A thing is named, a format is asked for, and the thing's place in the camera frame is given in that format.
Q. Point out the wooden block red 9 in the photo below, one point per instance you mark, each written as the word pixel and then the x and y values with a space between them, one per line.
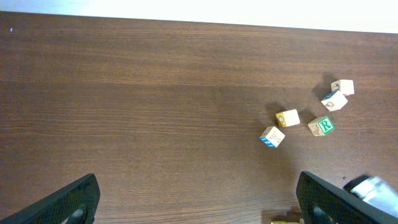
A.
pixel 346 87

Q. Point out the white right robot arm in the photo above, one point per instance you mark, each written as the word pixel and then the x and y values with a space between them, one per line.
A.
pixel 374 191

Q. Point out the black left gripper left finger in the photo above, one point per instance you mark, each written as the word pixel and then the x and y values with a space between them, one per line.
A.
pixel 75 203

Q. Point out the wooden block blue side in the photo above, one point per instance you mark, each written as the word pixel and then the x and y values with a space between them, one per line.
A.
pixel 272 137

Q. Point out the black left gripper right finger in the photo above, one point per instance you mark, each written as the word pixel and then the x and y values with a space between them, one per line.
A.
pixel 322 202

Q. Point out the wooden block red Q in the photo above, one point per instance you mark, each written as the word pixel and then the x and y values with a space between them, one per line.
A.
pixel 334 101

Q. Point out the wooden block green R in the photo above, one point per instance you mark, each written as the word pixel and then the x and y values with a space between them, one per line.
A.
pixel 321 126

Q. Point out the wooden block green side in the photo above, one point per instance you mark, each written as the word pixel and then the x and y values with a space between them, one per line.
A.
pixel 288 118

